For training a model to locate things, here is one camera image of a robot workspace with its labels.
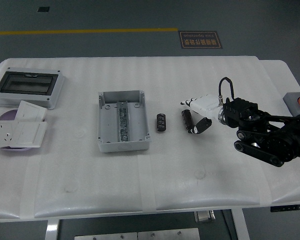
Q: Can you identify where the grey block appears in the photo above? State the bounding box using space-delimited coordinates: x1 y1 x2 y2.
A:
282 91 300 118

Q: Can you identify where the purple round plate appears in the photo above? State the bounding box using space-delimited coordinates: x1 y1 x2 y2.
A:
0 108 33 152

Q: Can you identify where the white socket panel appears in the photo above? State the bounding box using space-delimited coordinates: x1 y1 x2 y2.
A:
0 121 20 150

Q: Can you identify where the grey box with dark window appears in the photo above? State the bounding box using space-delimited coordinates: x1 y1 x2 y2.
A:
0 66 66 110

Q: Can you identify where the metal table bracket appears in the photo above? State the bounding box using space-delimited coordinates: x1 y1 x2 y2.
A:
194 210 216 223

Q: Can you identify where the open grey junction box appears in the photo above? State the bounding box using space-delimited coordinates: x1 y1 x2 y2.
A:
97 90 151 153

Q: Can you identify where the brown floor sign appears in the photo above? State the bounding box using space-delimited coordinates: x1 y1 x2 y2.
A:
178 30 223 49

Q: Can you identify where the short black cylindrical battery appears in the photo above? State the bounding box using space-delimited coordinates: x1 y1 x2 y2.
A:
156 112 168 133

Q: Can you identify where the metal mounting rail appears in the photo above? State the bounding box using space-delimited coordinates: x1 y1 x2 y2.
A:
116 100 131 143

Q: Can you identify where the white switch panel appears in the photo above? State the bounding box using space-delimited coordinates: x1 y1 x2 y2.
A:
9 120 48 148
14 100 47 122

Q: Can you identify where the white foam mat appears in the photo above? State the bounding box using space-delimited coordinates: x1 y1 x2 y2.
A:
0 56 300 219

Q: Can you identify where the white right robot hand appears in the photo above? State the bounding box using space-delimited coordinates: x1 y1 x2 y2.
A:
179 94 223 136

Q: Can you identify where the long brown cylindrical battery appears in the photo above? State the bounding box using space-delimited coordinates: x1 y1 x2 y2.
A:
181 108 194 131

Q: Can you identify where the white table leg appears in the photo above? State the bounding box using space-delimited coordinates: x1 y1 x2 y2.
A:
231 208 251 240
45 219 62 240

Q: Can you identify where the black table control panel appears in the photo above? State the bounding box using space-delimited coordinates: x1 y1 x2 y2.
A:
269 203 300 213

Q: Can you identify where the grey metal plate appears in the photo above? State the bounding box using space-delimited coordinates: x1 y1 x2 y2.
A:
137 227 201 240
74 232 138 240

